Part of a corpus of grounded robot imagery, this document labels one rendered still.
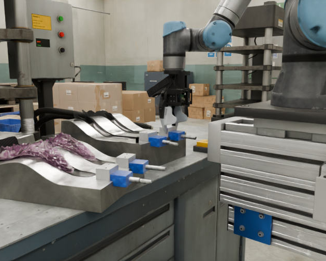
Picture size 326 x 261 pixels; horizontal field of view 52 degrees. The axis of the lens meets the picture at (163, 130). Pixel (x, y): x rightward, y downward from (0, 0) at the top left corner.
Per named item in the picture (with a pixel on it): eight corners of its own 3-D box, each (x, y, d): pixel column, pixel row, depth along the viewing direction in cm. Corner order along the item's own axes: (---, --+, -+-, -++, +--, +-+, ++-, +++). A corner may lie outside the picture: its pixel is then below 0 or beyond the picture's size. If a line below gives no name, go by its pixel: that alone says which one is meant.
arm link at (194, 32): (226, 51, 104) (192, 51, 102) (217, 53, 115) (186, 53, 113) (227, 25, 102) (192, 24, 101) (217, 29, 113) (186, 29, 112)
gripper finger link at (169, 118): (172, 134, 107) (176, 106, 107) (157, 132, 110) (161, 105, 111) (177, 135, 110) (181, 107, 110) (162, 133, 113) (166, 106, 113)
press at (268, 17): (294, 133, 604) (302, 15, 568) (267, 149, 480) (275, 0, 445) (245, 128, 658) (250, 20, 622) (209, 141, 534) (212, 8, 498)
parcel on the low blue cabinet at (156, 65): (166, 71, 856) (166, 60, 851) (159, 71, 829) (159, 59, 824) (153, 71, 880) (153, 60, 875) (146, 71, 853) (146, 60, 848)
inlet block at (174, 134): (199, 144, 111) (199, 128, 110) (191, 147, 107) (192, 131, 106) (167, 140, 119) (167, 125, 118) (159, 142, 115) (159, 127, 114)
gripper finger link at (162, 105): (161, 118, 108) (164, 91, 109) (157, 117, 109) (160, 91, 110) (168, 119, 112) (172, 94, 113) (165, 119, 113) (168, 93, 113)
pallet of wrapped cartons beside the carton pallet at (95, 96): (127, 139, 553) (126, 82, 537) (94, 148, 486) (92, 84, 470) (75, 132, 616) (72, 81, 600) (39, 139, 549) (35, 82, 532)
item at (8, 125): (38, 136, 468) (37, 121, 464) (13, 141, 433) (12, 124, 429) (10, 132, 496) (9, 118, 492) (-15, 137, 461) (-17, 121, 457)
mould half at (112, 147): (186, 156, 122) (186, 119, 120) (141, 173, 101) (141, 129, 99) (91, 140, 151) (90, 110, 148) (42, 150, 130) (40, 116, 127)
